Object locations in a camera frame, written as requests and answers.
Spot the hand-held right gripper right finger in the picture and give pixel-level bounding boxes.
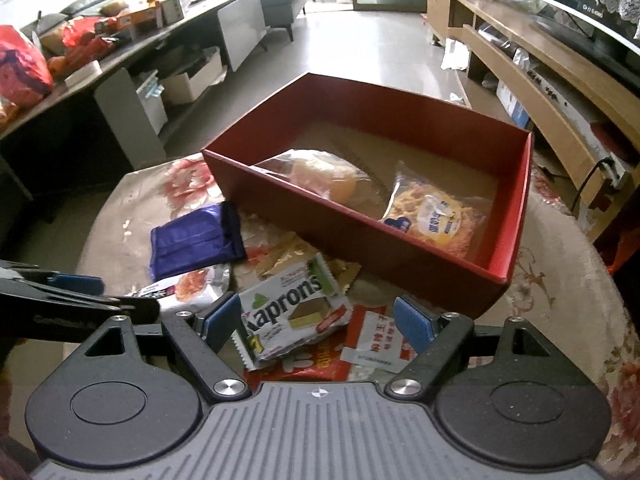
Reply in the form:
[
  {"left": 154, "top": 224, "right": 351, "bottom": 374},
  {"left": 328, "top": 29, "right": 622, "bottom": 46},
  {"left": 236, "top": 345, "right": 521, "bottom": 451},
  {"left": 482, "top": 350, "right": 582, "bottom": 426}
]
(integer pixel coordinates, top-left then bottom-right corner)
[{"left": 385, "top": 296, "right": 566, "bottom": 402}]

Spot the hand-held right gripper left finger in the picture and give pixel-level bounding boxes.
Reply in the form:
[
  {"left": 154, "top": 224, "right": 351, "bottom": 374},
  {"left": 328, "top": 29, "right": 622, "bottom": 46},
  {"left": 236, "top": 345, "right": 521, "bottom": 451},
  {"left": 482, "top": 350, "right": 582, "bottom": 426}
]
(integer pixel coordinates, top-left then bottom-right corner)
[{"left": 82, "top": 292, "right": 249, "bottom": 402}]

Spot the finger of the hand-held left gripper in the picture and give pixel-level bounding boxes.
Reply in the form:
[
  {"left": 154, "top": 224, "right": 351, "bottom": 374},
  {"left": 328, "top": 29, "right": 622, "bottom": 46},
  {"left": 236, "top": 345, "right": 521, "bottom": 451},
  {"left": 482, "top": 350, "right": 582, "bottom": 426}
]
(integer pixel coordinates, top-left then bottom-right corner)
[{"left": 0, "top": 260, "right": 122, "bottom": 311}]

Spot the white red-print snack packet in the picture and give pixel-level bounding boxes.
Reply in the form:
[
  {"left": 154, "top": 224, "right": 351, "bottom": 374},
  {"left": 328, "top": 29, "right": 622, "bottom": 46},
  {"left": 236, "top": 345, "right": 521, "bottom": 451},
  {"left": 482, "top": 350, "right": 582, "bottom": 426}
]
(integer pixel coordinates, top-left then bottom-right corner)
[{"left": 125, "top": 262, "right": 233, "bottom": 312}]

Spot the white wafer packet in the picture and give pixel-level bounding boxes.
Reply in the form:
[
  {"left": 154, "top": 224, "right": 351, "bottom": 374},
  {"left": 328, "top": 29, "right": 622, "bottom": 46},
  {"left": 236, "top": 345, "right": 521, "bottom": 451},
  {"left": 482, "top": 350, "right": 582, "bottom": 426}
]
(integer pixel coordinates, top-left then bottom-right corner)
[{"left": 232, "top": 254, "right": 353, "bottom": 372}]

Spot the blue purple snack packet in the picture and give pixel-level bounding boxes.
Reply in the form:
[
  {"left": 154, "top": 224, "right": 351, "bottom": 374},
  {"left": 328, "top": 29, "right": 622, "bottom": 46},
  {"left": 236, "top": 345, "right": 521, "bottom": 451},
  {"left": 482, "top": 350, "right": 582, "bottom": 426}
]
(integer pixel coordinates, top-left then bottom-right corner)
[{"left": 149, "top": 201, "right": 247, "bottom": 281}]

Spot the red candy packet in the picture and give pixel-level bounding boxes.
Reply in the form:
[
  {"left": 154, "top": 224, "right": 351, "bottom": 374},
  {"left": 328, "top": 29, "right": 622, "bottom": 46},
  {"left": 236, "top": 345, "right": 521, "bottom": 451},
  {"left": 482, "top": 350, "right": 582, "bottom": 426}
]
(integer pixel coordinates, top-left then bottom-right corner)
[{"left": 245, "top": 345, "right": 353, "bottom": 386}]

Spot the red cardboard box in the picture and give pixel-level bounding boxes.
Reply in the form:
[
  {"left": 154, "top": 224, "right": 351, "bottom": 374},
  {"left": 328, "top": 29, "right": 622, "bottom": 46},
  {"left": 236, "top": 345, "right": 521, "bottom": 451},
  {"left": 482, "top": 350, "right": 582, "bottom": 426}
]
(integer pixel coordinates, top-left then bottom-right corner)
[{"left": 201, "top": 72, "right": 535, "bottom": 318}]

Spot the red and white flat packet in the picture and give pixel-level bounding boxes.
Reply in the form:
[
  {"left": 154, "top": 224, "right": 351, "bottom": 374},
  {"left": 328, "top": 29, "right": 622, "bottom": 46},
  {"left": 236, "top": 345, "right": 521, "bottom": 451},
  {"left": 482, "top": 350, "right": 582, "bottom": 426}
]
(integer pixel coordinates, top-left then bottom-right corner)
[{"left": 342, "top": 305, "right": 418, "bottom": 367}]

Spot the gold cracker packet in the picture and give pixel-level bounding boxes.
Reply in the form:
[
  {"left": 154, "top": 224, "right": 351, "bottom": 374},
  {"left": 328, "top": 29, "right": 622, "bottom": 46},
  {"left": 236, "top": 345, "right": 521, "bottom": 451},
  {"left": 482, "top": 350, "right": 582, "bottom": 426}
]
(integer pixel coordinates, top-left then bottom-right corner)
[{"left": 257, "top": 232, "right": 361, "bottom": 291}]

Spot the yellow noodle snack packet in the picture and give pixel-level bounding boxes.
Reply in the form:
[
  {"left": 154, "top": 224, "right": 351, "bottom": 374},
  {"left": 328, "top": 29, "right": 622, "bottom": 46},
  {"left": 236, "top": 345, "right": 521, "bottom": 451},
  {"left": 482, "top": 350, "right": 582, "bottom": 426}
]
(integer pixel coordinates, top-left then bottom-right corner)
[{"left": 382, "top": 160, "right": 493, "bottom": 261}]

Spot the dark long sideboard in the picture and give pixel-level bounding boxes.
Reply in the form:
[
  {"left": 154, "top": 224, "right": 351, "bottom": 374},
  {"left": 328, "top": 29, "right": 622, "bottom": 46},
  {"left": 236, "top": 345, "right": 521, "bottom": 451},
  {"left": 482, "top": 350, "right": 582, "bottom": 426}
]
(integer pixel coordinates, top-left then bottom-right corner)
[{"left": 0, "top": 0, "right": 261, "bottom": 226}]

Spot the clear bread packet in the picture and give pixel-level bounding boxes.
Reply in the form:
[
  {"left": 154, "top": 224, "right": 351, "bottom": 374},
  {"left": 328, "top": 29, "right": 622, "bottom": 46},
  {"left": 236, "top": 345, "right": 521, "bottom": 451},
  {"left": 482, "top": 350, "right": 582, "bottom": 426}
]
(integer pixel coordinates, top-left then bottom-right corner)
[{"left": 252, "top": 149, "right": 373, "bottom": 211}]

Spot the white plastic bin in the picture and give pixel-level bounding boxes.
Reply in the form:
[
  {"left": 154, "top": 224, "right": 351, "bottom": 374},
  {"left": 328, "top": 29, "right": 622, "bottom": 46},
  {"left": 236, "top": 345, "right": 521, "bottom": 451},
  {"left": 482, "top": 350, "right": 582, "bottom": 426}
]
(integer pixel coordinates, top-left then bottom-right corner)
[{"left": 135, "top": 70, "right": 169, "bottom": 136}]

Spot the white flat box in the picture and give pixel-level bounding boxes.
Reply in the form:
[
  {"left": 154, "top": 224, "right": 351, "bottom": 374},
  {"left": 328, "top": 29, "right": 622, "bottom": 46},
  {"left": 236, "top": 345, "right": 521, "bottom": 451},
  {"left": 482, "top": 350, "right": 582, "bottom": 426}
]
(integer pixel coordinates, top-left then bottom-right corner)
[{"left": 65, "top": 60, "right": 103, "bottom": 86}]

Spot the large red plastic bag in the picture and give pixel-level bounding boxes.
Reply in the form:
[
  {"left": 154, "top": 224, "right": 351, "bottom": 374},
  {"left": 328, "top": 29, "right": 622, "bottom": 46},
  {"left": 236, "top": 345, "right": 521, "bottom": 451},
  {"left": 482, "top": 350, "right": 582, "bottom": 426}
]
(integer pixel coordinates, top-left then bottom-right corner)
[{"left": 0, "top": 25, "right": 55, "bottom": 106}]

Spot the white storage box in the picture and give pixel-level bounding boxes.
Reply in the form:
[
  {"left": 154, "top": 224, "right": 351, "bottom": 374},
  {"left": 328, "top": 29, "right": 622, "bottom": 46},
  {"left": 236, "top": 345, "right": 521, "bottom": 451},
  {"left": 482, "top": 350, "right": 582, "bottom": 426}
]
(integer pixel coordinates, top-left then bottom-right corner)
[{"left": 160, "top": 52, "right": 224, "bottom": 106}]

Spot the blue and white box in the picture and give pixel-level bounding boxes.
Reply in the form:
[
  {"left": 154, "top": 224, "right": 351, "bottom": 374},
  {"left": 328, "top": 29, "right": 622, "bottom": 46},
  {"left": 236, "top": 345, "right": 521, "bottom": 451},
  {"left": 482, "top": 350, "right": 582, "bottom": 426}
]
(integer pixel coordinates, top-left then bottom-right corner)
[{"left": 497, "top": 80, "right": 532, "bottom": 128}]

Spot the small red plastic bag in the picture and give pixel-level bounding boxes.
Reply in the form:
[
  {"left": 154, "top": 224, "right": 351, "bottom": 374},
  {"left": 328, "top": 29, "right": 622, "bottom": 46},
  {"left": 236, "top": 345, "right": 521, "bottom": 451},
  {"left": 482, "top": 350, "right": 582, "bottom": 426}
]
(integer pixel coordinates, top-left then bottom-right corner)
[{"left": 62, "top": 16, "right": 118, "bottom": 61}]

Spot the white power strip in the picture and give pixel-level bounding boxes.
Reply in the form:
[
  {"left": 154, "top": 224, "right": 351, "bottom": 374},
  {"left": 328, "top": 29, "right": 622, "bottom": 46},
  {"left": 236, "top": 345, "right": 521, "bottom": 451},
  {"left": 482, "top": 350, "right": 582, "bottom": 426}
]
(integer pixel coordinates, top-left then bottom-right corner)
[{"left": 592, "top": 157, "right": 633, "bottom": 190}]

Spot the wooden tv cabinet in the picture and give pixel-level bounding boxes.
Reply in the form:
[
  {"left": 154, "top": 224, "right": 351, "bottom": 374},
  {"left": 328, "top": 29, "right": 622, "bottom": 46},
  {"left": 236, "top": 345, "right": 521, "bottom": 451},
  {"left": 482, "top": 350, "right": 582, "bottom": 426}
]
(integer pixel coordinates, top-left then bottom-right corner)
[{"left": 427, "top": 0, "right": 640, "bottom": 241}]

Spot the orange box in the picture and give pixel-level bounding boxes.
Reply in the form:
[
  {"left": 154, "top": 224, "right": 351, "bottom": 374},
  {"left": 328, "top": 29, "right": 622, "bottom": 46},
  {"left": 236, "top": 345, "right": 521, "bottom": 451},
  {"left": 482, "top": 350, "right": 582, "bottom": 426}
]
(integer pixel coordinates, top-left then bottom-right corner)
[{"left": 107, "top": 5, "right": 163, "bottom": 31}]

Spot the white plastic bag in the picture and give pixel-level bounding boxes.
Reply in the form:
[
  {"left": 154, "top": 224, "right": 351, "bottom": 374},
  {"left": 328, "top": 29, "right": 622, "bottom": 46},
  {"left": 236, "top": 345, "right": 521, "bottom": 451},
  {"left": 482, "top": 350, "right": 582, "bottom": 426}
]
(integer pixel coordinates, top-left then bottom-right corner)
[{"left": 440, "top": 40, "right": 471, "bottom": 72}]

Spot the black television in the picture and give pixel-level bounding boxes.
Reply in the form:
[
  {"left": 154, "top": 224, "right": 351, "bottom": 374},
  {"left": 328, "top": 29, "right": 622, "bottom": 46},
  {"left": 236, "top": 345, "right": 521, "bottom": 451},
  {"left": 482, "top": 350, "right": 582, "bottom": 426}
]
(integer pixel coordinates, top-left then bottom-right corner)
[{"left": 520, "top": 0, "right": 640, "bottom": 86}]

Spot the black cable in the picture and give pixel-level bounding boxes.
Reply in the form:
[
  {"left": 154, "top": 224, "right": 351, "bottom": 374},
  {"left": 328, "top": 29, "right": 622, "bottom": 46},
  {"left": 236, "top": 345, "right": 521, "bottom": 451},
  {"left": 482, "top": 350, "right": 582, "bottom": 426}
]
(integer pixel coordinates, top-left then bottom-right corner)
[{"left": 570, "top": 157, "right": 613, "bottom": 216}]

